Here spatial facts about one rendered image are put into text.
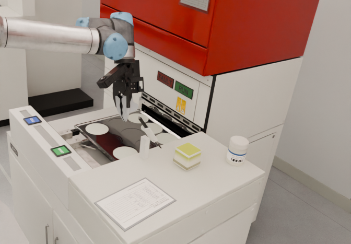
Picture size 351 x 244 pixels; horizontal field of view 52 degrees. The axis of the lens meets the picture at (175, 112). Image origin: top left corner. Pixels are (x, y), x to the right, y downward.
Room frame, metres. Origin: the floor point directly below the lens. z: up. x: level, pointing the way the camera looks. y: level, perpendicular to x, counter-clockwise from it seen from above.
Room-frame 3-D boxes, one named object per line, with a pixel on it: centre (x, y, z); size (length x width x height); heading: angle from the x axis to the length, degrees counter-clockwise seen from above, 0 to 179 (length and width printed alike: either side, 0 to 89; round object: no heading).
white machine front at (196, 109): (1.69, 0.15, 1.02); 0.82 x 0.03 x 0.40; 44
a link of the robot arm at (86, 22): (1.14, 0.29, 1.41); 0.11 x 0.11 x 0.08; 36
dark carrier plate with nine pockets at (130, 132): (1.39, 0.18, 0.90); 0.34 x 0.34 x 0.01; 44
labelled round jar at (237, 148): (1.19, -0.25, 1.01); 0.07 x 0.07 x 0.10
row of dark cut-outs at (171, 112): (1.55, 0.03, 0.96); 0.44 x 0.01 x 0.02; 44
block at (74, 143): (1.25, 0.41, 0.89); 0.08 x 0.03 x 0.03; 134
